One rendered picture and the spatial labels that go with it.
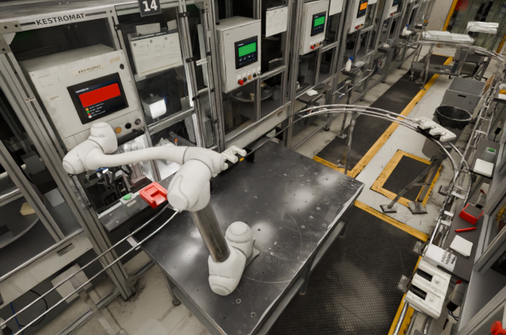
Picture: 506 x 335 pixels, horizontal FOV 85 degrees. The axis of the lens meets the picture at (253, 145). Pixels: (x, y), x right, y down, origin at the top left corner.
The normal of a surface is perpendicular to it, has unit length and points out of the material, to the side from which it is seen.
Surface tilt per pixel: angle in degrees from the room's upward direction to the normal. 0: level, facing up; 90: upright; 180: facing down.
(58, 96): 90
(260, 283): 0
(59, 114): 90
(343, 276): 0
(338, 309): 0
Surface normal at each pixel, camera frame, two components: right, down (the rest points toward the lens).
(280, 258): -0.01, -0.81
